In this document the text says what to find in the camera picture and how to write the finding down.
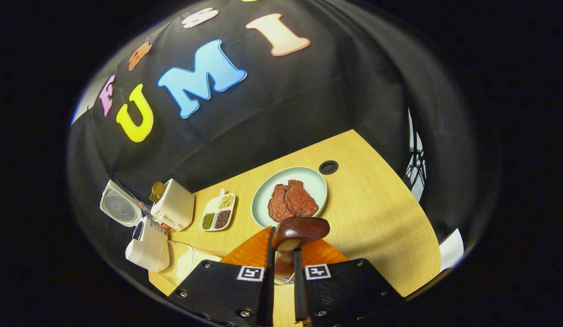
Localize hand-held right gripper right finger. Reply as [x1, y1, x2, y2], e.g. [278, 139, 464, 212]
[293, 238, 405, 327]

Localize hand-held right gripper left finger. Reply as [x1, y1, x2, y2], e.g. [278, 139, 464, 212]
[167, 226, 276, 327]

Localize metal wire chopstick holder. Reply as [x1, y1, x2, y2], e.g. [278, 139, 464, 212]
[273, 251, 296, 286]

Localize brown wooden spoon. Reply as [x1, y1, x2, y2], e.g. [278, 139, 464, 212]
[271, 216, 331, 274]

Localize clear box of rice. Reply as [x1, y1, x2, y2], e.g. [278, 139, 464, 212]
[159, 240, 223, 287]

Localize white rice cooker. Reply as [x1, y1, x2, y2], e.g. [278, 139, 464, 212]
[99, 179, 171, 273]

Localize white divided bean dish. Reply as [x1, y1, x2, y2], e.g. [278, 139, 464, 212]
[199, 188, 237, 232]

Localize pale green plate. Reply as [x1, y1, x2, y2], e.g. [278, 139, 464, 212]
[251, 166, 328, 228]

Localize white toaster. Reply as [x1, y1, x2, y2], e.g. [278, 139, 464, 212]
[151, 178, 195, 231]

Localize clear water bottle red label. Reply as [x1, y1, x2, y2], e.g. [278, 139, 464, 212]
[141, 207, 171, 230]

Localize brown bread slices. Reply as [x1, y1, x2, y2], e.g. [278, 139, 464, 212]
[148, 182, 168, 203]

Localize white sheet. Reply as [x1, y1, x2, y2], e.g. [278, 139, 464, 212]
[440, 228, 465, 273]

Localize black tripod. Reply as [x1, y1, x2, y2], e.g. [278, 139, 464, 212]
[404, 109, 428, 203]

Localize black backdrop cloth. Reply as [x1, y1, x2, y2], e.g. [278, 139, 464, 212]
[67, 0, 501, 273]

